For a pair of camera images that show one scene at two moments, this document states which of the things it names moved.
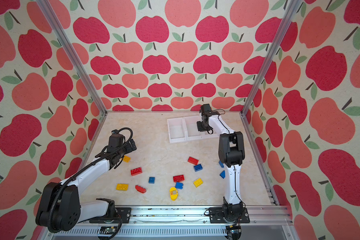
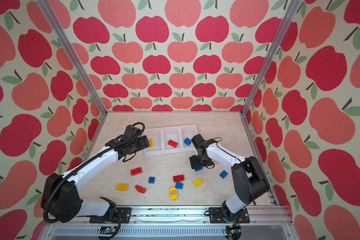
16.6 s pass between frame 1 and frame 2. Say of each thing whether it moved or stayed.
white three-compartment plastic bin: moved
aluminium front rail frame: stayed
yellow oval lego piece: stayed
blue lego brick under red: stayed
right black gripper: moved
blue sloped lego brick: stayed
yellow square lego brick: stayed
